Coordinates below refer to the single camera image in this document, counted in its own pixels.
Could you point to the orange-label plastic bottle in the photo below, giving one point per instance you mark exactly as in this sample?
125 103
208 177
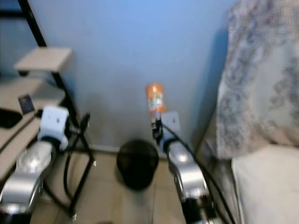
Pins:
155 97

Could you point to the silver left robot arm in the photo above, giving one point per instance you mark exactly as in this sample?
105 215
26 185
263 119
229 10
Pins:
28 177

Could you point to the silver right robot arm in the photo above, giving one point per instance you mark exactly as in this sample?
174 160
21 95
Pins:
189 177

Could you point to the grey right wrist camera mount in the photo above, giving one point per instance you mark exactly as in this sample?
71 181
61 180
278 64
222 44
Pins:
172 120

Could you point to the black mesh waste bin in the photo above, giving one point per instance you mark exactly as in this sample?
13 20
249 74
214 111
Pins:
138 163

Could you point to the flat black tray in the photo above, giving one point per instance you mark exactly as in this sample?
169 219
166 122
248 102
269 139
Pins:
9 118

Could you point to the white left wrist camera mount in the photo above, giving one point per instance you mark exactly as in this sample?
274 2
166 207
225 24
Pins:
53 119

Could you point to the beige wooden desk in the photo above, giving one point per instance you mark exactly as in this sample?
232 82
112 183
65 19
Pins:
14 140

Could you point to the small dark card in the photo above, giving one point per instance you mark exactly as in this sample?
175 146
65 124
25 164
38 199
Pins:
26 104

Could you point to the small beige desk shelf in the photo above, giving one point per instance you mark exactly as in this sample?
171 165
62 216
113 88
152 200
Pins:
44 58

